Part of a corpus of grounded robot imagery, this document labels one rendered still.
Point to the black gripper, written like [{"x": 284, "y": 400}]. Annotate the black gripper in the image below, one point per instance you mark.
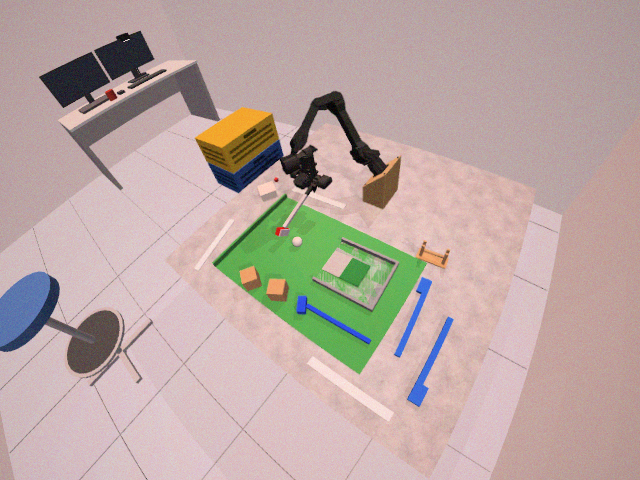
[{"x": 322, "y": 182}]

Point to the green flat mat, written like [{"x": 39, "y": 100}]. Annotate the green flat mat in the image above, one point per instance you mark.
[{"x": 277, "y": 258}]

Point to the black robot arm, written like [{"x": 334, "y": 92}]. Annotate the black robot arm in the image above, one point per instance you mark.
[{"x": 360, "y": 152}]

